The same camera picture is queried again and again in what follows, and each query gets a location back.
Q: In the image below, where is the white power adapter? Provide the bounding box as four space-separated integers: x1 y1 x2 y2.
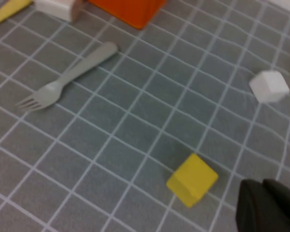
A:
34 0 85 22

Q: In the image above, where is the white cube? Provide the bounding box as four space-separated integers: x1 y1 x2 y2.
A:
249 70 290 104

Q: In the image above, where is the grey checked tablecloth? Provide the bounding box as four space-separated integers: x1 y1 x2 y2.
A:
0 0 290 232

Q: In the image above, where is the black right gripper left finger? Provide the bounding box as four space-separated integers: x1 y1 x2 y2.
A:
235 179 280 232

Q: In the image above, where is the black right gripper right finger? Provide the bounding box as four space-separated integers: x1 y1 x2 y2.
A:
262 178 290 232

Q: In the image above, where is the yellow plastic knife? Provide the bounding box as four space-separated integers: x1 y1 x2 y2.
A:
0 0 33 29

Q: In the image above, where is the grey plastic fork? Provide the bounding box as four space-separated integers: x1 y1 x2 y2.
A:
15 41 119 112

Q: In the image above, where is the orange plastic cutlery holder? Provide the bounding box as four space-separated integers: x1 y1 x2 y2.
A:
86 0 168 30

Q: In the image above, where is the yellow cube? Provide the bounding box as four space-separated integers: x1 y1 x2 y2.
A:
166 153 219 208

